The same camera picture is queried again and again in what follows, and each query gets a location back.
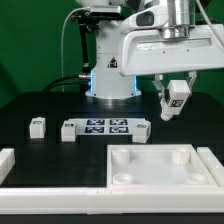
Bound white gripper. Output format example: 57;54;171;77
119;25;224;97

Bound white square table top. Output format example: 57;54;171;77
107;144;217;186

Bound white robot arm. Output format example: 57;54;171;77
76;0;224;100

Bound white right fence piece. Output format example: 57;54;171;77
197;147;224;187

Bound white fence piece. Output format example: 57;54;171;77
0;148;15;185
197;147;224;187

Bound white left fence piece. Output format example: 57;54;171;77
0;148;15;185

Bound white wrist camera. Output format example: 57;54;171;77
120;5;169;34

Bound black camera on stand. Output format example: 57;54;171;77
71;6;123;80

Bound tag base plate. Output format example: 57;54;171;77
69;118;146;135

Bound black cables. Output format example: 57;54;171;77
42;74;92;93

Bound grey cable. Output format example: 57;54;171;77
60;7;90;93

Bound white front fence rail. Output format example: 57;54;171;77
0;186;224;215

